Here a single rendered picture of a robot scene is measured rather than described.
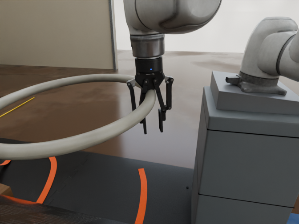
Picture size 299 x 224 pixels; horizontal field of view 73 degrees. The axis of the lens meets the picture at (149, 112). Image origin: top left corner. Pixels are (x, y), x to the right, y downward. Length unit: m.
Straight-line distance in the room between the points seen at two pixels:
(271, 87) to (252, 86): 0.07
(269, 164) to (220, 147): 0.20
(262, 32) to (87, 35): 4.80
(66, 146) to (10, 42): 6.36
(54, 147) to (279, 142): 0.77
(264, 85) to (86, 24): 4.83
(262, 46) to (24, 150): 0.81
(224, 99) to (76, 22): 4.93
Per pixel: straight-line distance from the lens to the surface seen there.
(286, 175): 1.01
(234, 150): 0.89
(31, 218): 0.58
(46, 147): 0.41
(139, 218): 1.41
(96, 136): 0.40
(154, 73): 0.57
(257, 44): 0.90
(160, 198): 1.52
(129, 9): 0.50
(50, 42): 5.95
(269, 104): 0.90
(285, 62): 0.84
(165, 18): 0.36
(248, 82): 0.92
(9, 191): 1.72
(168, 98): 0.60
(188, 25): 0.35
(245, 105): 0.88
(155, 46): 0.52
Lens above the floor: 1.13
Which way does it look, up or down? 24 degrees down
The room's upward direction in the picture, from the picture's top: straight up
